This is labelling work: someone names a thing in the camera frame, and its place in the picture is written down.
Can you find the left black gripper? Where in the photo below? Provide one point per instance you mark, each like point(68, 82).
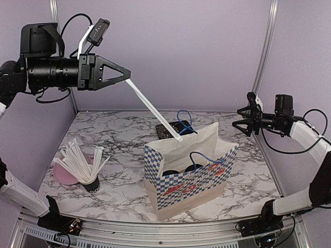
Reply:
point(85, 79)

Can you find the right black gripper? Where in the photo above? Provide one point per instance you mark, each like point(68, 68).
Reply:
point(254, 122)

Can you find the white straw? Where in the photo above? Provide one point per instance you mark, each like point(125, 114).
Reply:
point(154, 111)
point(160, 168)

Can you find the black plastic cup lid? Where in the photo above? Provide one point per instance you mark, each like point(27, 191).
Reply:
point(193, 167)

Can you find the blue checkered paper bag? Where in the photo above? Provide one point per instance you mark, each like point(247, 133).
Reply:
point(174, 194)

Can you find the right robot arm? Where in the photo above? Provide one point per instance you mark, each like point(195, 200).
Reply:
point(285, 123)

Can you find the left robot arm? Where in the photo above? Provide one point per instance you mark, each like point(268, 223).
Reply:
point(42, 63)

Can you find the black cup holding straws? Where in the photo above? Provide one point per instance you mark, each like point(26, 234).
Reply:
point(92, 185)

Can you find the right aluminium frame post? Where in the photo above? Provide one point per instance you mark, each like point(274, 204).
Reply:
point(267, 43)

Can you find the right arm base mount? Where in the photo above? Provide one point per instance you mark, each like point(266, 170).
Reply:
point(261, 224)

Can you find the aluminium front rail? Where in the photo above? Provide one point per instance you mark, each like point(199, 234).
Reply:
point(101, 233)

